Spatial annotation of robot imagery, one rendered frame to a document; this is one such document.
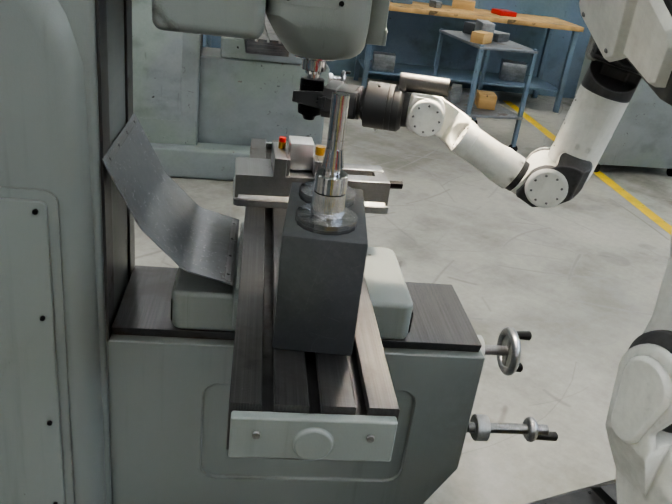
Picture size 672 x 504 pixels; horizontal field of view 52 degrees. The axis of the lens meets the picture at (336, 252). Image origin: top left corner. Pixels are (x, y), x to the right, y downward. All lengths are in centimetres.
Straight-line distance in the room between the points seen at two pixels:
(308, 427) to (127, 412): 70
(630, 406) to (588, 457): 153
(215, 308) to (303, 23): 57
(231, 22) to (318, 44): 16
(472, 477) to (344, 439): 143
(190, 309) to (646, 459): 85
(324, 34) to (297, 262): 48
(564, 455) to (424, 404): 107
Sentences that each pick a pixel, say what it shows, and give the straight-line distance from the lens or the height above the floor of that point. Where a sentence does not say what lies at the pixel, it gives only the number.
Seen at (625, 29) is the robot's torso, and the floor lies 145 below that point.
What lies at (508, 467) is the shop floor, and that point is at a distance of 244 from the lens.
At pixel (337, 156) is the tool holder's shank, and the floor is 125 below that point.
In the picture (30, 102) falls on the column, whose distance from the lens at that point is 126.
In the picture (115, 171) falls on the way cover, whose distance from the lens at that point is 132.
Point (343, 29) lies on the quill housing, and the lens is 128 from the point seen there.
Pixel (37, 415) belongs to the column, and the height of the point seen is 60.
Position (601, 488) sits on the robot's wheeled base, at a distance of 151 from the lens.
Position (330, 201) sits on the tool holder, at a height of 119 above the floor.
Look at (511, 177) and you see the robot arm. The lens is 136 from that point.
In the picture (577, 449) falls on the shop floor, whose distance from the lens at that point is 262.
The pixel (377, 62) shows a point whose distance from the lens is 729.
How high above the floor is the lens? 154
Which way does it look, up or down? 25 degrees down
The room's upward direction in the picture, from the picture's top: 7 degrees clockwise
